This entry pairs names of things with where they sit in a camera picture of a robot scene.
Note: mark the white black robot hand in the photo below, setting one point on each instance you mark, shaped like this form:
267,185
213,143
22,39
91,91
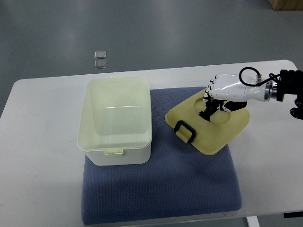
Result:
229,93

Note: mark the yellow box lid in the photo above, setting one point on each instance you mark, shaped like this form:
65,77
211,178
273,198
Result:
206,136

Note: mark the white storage box base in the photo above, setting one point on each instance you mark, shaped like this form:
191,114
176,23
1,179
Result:
116,121

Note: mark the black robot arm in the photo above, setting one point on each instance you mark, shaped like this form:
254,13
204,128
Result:
276,86

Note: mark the brown cardboard box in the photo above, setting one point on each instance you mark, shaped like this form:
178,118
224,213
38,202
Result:
286,4

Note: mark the blue grey cushion mat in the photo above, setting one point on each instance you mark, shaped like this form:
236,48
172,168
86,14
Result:
176,181

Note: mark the lower metal floor plate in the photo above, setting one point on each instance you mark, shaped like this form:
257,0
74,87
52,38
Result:
99,64

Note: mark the metal floor plate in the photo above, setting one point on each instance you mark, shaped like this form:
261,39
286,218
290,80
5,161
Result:
99,64
100,54

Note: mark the upper metal floor plate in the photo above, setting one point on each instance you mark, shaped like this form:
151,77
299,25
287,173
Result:
100,54

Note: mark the black table bracket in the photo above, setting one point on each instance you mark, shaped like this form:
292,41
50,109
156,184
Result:
293,215

